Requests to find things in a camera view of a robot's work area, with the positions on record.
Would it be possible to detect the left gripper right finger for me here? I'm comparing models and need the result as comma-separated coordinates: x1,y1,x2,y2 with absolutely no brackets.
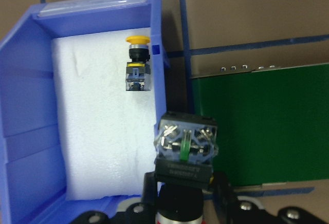
205,171,326,223

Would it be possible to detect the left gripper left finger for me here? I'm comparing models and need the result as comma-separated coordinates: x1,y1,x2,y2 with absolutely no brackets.
71,172,158,224

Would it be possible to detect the red push button switch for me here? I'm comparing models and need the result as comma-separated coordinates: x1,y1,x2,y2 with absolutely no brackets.
154,111,218,223

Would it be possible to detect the white foam pad left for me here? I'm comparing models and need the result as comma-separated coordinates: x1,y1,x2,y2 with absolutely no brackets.
52,28,156,200

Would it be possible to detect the green conveyor belt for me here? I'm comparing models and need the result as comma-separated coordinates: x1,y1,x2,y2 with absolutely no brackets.
192,64,328,186

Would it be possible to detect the left blue plastic bin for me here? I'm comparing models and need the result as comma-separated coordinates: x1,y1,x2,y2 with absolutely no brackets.
1,0,167,223

